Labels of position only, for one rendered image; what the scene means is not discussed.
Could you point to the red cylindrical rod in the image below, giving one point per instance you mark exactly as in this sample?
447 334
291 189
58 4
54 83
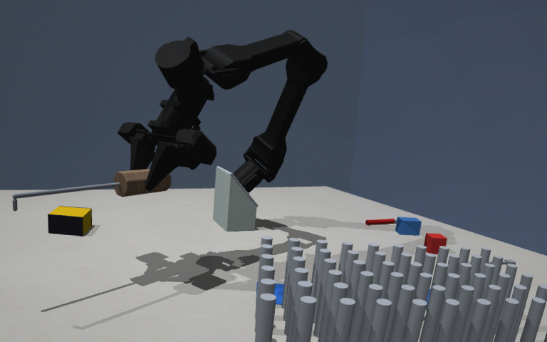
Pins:
380 221

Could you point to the red cube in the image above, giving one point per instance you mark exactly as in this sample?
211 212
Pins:
433 241

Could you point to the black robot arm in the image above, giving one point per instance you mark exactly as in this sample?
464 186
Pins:
183 66

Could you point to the blue cube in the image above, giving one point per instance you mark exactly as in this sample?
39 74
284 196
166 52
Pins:
408 226

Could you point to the brown-handled hook tool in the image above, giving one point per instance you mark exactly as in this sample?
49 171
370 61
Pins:
126 183

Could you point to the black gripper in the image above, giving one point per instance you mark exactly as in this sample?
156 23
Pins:
176 141

